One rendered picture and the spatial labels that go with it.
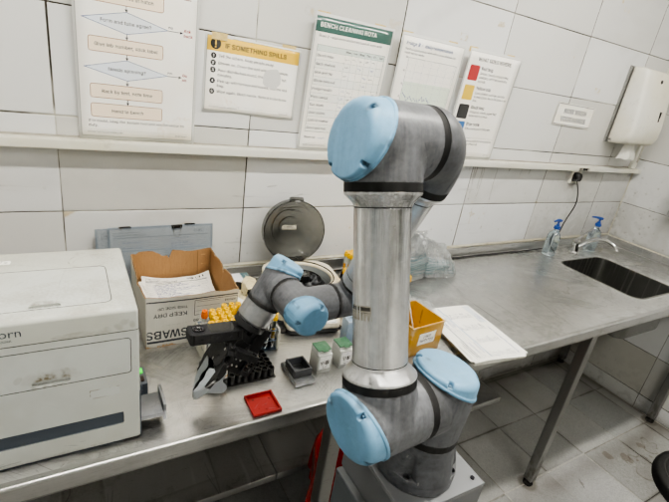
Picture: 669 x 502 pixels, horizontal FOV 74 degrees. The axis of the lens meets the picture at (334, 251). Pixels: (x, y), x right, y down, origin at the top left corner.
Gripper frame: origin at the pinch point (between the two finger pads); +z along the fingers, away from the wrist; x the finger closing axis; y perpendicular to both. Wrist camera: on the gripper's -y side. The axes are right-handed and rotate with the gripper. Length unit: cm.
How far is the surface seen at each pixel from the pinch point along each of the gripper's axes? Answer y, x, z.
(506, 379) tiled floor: 224, 54, -23
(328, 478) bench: 49, -6, 13
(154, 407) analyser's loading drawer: -6.8, -1.2, 4.6
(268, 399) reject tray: 16.5, -3.0, -4.4
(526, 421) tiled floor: 208, 24, -13
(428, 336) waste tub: 58, 0, -35
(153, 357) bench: -1.9, 21.3, 6.2
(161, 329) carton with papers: -2.3, 25.2, 0.3
